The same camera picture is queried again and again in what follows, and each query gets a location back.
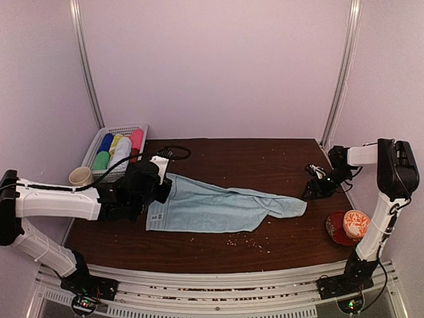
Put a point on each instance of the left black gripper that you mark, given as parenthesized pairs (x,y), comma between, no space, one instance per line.
(163,196)

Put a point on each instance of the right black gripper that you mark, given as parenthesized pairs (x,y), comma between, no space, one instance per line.
(311,183)

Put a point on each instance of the light blue towel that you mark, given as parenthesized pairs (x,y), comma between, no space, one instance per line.
(122,150)
(197,207)

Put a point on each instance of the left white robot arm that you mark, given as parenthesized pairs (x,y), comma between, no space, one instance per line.
(21,199)

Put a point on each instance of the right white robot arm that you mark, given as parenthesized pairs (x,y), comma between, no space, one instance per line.
(397,177)

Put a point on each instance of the white plastic basket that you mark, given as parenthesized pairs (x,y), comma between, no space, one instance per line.
(92,150)

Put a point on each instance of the dark red rolled towel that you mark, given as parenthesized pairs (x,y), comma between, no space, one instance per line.
(134,155)

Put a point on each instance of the red floral bowl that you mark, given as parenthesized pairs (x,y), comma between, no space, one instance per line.
(335,230)

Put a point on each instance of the green rolled towel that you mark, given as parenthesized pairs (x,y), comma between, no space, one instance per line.
(101,161)

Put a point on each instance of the pink rolled towel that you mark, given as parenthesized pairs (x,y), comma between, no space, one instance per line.
(136,139)

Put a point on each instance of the orange white patterned bowl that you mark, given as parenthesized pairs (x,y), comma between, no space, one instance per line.
(355,224)

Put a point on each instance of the yellow rolled towel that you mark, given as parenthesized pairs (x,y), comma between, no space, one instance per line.
(114,143)

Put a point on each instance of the blue rolled towel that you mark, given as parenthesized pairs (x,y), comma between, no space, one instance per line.
(106,143)

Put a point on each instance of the beige plastic cup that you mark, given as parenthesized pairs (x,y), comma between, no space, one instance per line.
(80,176)

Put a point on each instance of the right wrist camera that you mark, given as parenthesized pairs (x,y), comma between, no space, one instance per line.
(316,171)

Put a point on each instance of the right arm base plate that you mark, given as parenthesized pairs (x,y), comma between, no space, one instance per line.
(337,286)

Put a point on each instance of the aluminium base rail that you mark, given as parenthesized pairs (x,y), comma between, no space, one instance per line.
(278,293)

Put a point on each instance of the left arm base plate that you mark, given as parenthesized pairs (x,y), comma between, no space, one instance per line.
(96,288)

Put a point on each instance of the right aluminium frame post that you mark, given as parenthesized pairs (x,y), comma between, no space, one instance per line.
(347,60)

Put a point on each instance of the aluminium frame post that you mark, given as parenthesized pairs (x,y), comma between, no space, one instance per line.
(84,59)
(347,60)

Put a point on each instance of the left aluminium frame post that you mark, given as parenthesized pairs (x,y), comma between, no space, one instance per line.
(84,59)

